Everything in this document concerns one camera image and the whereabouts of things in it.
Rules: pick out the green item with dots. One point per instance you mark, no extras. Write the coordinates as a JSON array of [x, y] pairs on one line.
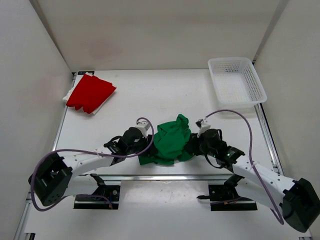
[[170, 142]]

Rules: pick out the black label on table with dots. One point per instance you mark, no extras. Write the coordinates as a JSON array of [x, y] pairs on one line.
[[85, 72]]

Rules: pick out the red t shirt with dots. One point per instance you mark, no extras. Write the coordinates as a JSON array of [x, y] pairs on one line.
[[89, 93]]

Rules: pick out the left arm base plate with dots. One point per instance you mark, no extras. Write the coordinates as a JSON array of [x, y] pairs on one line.
[[105, 197]]

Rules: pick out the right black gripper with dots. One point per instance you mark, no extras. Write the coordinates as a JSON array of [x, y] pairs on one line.
[[192, 147]]

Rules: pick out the white t shirt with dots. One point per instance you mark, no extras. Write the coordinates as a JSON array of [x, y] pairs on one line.
[[68, 95]]

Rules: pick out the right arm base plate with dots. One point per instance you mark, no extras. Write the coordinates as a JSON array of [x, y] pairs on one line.
[[224, 198]]

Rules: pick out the white plastic basket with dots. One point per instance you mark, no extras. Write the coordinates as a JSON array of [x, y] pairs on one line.
[[236, 83]]

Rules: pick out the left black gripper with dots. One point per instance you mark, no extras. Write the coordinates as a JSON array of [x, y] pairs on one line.
[[144, 139]]

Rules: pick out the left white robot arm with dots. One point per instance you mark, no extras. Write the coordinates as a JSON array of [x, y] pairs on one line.
[[68, 172]]

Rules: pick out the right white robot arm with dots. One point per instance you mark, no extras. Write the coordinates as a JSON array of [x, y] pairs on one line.
[[296, 200]]

